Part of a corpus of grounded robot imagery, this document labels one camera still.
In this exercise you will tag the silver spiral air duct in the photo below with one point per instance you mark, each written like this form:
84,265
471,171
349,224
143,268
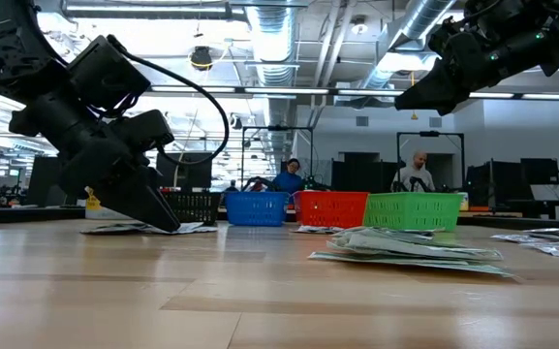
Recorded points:
274,39
414,22

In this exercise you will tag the black ceiling dome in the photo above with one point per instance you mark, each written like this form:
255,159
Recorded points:
201,58

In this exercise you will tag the red plastic basket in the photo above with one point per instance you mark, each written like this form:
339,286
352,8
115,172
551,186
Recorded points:
331,209

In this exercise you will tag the orange flat object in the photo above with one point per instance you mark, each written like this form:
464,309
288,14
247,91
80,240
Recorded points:
478,209

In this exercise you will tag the grey wall vent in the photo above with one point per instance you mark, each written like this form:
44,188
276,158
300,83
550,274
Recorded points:
435,122
362,121

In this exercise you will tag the black plastic basket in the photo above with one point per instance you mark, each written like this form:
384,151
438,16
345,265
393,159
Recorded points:
201,208

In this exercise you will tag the small black monitor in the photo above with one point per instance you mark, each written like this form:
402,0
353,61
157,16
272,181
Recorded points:
540,172

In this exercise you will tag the large black monitor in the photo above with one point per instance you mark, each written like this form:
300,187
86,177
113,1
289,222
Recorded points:
494,186

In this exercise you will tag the white ceiling sensor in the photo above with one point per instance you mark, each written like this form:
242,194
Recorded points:
359,26

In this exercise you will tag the white wipes canister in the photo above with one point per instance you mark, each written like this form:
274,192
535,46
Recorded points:
109,214

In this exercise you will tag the green plastic basket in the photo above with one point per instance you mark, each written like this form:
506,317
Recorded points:
413,211

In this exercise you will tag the pile of paper banknotes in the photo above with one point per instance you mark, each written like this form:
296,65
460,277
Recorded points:
453,267

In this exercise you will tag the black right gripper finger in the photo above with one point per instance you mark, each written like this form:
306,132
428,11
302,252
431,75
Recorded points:
436,110
434,89

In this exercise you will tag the yellow hanging tag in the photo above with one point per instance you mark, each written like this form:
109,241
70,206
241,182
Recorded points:
413,117

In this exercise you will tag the person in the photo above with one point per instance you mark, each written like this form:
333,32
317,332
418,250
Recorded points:
414,174
288,181

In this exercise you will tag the blue plastic basket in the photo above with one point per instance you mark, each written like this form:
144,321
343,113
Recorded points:
257,209

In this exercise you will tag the black gantry frame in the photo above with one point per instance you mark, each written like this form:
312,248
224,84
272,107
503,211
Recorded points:
277,128
429,133

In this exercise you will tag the black partition panel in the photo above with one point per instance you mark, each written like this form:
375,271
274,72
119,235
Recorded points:
363,177

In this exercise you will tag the black aluminium table frame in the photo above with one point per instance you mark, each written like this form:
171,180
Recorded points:
37,214

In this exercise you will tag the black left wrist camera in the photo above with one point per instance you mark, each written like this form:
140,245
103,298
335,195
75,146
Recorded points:
141,131

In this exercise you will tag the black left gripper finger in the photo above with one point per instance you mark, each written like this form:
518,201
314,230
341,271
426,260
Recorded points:
138,203

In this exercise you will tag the black background robot arm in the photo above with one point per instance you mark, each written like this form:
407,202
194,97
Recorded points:
315,184
255,184

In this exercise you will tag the white packet blue print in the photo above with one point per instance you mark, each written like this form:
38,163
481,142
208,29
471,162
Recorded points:
308,229
334,231
366,231
417,233

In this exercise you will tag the black computer monitor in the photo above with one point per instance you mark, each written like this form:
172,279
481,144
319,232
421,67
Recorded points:
196,172

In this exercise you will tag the white yellow cup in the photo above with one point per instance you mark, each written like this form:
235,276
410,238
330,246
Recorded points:
464,201

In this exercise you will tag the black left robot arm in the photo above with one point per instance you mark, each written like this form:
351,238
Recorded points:
17,58

